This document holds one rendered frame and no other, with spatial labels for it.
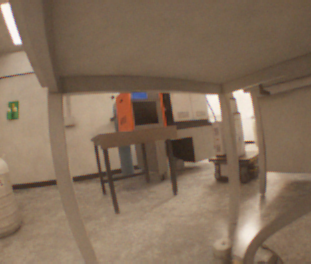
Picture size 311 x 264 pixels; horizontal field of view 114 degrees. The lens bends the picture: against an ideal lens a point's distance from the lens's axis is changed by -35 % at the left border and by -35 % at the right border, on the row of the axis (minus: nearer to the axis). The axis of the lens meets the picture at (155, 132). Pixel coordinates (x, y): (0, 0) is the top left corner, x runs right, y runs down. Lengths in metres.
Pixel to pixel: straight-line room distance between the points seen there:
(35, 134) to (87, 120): 1.06
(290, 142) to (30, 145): 3.55
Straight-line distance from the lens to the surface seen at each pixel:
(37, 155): 3.14
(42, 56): 0.34
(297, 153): 1.34
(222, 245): 0.54
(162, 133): 1.42
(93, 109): 3.13
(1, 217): 1.47
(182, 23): 0.38
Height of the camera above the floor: 0.63
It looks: 2 degrees up
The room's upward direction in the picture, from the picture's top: 8 degrees counter-clockwise
